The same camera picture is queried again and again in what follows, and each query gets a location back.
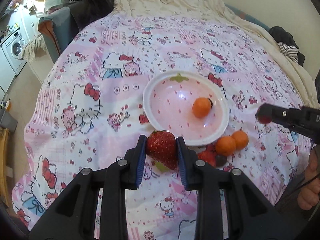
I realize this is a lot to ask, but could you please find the small orange mandarin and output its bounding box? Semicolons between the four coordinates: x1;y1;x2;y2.
192;97;213;118

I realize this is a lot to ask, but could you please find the green grape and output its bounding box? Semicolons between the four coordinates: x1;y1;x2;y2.
155;161;171;173

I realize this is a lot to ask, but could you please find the pink Hello Kitty bedsheet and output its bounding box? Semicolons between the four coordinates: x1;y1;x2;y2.
12;13;311;229

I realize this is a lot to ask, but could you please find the pink strawberry-print plate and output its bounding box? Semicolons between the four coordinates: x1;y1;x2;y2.
142;70;229;146

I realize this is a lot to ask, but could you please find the striped dark clothing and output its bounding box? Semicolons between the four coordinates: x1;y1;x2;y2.
268;26;305;66

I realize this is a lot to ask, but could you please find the red strawberry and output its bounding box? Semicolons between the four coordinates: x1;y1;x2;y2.
146;131;178;170
197;144;217;167

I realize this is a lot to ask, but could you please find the cream crumpled blanket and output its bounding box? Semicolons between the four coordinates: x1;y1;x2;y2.
112;0;319;108

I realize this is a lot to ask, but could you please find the red cherry tomato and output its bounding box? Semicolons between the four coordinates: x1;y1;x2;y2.
255;114;272;125

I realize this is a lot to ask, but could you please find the person's right hand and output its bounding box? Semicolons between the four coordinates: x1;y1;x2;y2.
297;149;320;210

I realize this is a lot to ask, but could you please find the blue orange cushion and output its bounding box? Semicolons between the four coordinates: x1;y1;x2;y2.
38;7;79;63

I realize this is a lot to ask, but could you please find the dark purple grape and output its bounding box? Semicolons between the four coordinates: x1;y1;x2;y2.
215;155;228;167

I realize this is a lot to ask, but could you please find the white washing machine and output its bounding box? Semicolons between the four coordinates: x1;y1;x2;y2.
2;29;27;76

